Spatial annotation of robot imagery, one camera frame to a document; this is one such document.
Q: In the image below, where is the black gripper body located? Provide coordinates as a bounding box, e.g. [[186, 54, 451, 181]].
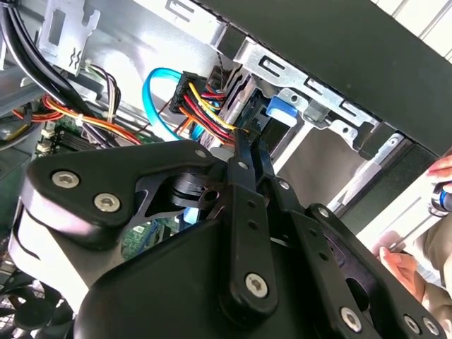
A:
[[72, 218, 343, 339]]

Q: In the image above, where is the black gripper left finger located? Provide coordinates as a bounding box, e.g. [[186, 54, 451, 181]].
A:
[[7, 129, 280, 319]]

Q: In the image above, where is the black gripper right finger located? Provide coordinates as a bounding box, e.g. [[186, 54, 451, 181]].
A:
[[250, 138, 448, 339]]

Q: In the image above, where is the power wire with black connector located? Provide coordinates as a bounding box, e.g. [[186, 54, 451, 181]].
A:
[[168, 69, 264, 144]]

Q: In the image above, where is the round black tool blue ring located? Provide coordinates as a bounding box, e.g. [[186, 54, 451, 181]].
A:
[[429, 179, 452, 215]]

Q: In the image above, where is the hard disk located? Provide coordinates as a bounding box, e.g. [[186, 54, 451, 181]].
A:
[[217, 66, 297, 167]]

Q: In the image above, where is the person left hand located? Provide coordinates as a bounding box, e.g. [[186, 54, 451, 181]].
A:
[[376, 245, 430, 305]]

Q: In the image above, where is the person right hand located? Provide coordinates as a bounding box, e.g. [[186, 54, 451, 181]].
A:
[[426, 154, 452, 183]]

